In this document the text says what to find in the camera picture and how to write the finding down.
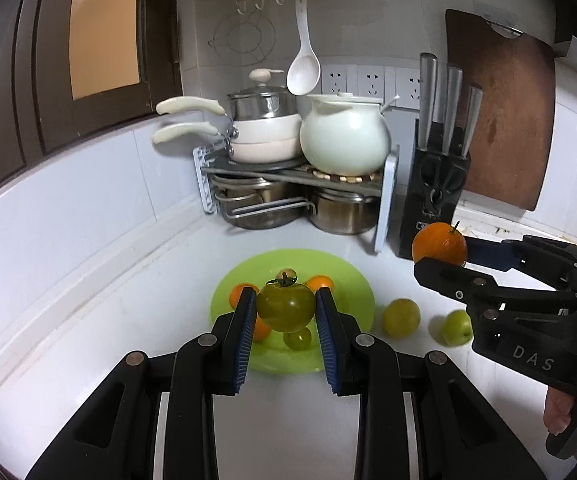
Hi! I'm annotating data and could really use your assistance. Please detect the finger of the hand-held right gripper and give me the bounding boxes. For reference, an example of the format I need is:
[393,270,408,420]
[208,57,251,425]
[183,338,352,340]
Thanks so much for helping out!
[413,256,559,313]
[465,234,577,288]

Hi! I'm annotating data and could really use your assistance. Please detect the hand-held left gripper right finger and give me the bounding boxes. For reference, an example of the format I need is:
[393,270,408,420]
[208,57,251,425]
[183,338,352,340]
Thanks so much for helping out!
[315,287,551,480]

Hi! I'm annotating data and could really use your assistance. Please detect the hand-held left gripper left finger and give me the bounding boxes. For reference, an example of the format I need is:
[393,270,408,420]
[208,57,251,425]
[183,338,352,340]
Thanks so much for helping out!
[26,287,260,480]

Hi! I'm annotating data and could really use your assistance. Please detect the green tomato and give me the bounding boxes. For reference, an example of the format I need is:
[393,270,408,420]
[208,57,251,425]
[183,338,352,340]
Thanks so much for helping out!
[257,272,316,333]
[283,326,313,351]

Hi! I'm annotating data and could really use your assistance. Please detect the orange mandarin with stem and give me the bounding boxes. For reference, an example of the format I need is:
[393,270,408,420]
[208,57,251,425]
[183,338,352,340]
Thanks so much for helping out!
[412,221,468,267]

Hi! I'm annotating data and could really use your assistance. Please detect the green plate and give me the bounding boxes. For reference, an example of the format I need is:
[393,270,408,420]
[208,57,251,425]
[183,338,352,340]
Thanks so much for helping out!
[210,248,375,374]

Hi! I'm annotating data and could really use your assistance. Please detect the person's right hand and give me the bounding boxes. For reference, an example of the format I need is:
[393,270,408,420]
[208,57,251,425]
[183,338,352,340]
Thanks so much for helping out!
[543,387,577,437]

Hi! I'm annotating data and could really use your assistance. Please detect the green apple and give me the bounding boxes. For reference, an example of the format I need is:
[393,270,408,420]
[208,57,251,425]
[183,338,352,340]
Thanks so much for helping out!
[442,310,474,346]

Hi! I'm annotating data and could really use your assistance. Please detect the yellow-green apple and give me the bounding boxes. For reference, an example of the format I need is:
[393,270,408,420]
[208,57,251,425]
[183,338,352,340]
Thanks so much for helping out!
[381,298,421,337]

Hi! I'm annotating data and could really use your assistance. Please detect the black knife block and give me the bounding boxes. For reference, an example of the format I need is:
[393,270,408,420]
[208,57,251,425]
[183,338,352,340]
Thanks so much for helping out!
[399,120,471,261]

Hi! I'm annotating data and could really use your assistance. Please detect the black scissors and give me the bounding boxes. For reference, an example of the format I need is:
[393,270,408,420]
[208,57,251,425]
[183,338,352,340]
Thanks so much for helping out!
[429,159,458,212]

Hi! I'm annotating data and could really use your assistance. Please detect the grey pot rack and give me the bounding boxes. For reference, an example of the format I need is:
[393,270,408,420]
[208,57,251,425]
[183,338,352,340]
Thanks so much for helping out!
[193,142,400,253]

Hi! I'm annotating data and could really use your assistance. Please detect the brown wooden cutting board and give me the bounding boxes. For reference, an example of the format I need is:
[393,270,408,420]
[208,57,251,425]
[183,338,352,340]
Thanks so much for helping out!
[445,8,555,211]

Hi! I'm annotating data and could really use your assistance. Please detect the wooden bead trivet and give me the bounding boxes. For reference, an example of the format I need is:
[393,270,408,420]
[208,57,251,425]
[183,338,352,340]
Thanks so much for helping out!
[311,165,370,185]

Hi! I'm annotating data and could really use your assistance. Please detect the white ceramic pot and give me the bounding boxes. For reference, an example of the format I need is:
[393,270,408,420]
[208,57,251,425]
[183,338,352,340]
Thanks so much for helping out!
[299,92,401,175]

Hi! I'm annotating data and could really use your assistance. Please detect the steel pot with glass lid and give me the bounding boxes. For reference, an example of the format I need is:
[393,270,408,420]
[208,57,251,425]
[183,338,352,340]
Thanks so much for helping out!
[227,69,296,122]

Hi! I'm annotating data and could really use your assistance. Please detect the white ladle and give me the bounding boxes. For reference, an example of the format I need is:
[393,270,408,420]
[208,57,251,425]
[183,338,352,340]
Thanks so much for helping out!
[287,0,321,96]

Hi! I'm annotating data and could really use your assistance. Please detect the dark brown cabinet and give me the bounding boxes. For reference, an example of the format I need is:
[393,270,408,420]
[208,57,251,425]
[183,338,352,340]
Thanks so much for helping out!
[0,0,180,207]

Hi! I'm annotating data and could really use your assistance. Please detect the steel handle knife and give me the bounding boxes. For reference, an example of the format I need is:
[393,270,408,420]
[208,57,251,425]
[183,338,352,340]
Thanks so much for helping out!
[461,84,484,158]
[419,52,439,153]
[442,64,464,156]

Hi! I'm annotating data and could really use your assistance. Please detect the cream pan with handle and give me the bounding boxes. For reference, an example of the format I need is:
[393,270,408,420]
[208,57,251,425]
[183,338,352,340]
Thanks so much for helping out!
[152,121,303,163]
[156,96,303,143]

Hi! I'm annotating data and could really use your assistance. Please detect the wire trivet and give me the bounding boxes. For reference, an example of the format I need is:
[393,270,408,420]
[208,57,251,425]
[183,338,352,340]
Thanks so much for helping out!
[207,10,277,57]

